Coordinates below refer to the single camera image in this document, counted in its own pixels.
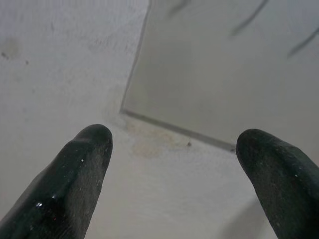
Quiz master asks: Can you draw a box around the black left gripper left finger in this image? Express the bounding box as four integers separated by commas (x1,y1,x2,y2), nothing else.
0,123,114,239

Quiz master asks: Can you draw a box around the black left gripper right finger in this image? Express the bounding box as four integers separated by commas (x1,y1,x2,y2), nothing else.
235,128,319,239

